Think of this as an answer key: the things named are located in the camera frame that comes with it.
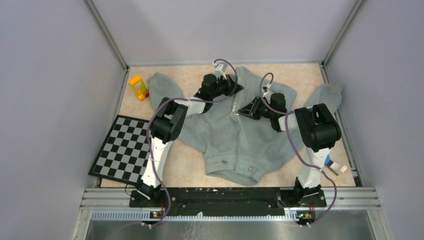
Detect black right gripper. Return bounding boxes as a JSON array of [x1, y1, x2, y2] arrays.
[[237, 96, 275, 121]]

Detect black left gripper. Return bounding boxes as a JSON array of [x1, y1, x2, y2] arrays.
[[210, 74, 243, 99]]

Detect grey zip-up jacket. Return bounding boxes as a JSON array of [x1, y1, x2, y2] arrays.
[[147, 65, 344, 186]]

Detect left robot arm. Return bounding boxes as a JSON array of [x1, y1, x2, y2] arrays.
[[136, 73, 243, 207]]

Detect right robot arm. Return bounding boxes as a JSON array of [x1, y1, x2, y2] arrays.
[[237, 93, 342, 207]]

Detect blue toy block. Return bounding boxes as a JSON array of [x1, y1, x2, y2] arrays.
[[325, 155, 334, 166]]

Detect white small card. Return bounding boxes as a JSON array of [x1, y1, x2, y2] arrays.
[[328, 162, 348, 176]]

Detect black white checkerboard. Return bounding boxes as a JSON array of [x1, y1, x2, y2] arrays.
[[88, 115, 150, 185]]

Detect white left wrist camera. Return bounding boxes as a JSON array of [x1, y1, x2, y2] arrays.
[[212, 62, 228, 79]]

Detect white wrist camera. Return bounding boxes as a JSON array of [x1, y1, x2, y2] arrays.
[[262, 84, 274, 102], [212, 62, 228, 79]]

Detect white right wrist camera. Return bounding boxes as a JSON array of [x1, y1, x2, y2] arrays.
[[262, 84, 274, 102]]

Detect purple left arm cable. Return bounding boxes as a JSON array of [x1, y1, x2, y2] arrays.
[[145, 58, 239, 229]]

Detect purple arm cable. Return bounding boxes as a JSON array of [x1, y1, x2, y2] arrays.
[[259, 72, 338, 229], [145, 58, 239, 229]]

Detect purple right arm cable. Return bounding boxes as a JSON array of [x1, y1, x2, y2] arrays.
[[259, 72, 338, 229]]

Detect yellow toy block frame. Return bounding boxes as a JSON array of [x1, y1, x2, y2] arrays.
[[128, 75, 150, 101]]

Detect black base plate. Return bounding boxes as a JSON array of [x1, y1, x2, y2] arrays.
[[129, 187, 327, 217]]

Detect aluminium front rail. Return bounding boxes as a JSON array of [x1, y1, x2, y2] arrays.
[[80, 187, 381, 223]]

